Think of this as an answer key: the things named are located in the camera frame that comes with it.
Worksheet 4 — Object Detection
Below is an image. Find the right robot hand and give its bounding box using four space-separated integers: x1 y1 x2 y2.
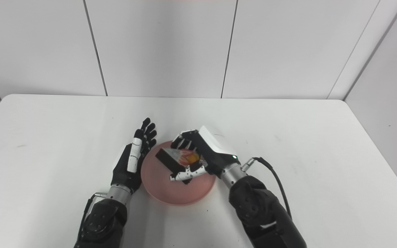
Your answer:
170 125 240 182

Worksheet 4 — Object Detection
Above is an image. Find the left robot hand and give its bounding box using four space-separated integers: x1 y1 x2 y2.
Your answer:
111 117 157 193

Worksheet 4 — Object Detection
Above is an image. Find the chocolate cake slice with fruit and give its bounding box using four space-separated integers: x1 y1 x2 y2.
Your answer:
155 148 202 185

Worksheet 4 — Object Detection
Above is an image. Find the pink plate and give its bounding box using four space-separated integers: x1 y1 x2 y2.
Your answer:
141 140 217 206

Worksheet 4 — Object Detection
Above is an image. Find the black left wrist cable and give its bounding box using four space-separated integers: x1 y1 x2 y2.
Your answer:
78 193 108 238

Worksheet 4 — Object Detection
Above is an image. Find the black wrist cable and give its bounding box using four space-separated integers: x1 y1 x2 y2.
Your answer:
78 193 108 238
241 157 292 219

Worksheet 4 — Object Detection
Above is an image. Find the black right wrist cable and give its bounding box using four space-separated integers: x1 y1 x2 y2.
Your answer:
241 157 292 219

